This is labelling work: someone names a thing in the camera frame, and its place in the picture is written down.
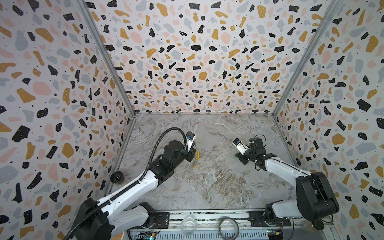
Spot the yellow capped key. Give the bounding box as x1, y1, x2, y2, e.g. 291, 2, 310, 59
194, 150, 200, 169

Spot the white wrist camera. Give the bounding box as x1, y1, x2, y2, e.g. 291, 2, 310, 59
233, 138, 249, 155
186, 131, 196, 153

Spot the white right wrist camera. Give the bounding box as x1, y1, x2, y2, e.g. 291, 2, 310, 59
233, 138, 249, 155

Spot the clear glass bowl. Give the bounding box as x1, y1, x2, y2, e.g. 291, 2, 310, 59
181, 216, 197, 236

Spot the aluminium corner post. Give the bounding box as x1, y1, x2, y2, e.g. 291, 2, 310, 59
76, 0, 136, 118
273, 0, 344, 120

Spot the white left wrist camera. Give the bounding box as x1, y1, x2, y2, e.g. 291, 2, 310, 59
186, 131, 196, 153

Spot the black round knob bottle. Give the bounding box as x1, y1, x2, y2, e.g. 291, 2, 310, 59
110, 171, 125, 185

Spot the aluminium corner post left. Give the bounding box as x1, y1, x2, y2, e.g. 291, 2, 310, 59
76, 0, 136, 118

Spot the black corrugated cable conduit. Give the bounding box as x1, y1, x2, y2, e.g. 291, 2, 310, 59
62, 127, 187, 240

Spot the aluminium corner post right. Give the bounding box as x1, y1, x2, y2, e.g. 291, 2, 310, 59
273, 0, 344, 120

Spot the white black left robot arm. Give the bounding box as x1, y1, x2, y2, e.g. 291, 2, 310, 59
65, 140, 197, 240

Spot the jar with black lid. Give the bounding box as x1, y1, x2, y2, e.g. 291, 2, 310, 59
301, 220, 325, 233

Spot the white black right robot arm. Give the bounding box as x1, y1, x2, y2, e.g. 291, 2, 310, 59
233, 137, 340, 225

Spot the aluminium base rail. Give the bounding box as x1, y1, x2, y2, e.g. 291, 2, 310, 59
128, 208, 334, 233

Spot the grey ring coil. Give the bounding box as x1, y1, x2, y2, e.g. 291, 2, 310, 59
218, 217, 240, 240

